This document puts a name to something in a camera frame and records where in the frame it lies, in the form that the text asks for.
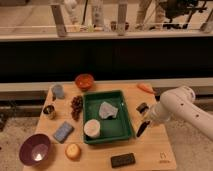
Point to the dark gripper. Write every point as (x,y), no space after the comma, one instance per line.
(142,107)

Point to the black handled brush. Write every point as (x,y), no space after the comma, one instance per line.
(142,128)

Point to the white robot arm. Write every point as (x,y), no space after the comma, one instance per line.
(180,102)

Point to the light blue cup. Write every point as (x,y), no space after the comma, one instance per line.
(57,91)

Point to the orange carrot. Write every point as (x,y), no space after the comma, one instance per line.
(144,88)

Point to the green plastic tray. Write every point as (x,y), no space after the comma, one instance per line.
(111,129)

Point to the grey crumpled cloth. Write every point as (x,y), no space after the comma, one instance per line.
(107,110)

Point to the black rectangular block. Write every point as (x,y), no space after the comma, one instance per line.
(122,160)

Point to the orange bowl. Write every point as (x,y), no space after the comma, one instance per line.
(84,81)

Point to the bunch of dark grapes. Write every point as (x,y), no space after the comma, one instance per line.
(77,106)

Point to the blue sponge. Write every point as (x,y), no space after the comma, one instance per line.
(63,132)

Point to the round yellow pastry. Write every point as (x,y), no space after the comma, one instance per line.
(73,151)

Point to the person legs in background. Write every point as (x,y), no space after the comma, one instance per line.
(147,9)

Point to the small metal can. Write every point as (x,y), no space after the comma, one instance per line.
(49,112)

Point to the black office chair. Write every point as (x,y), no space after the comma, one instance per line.
(176,8)

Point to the purple bowl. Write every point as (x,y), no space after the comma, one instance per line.
(35,149)

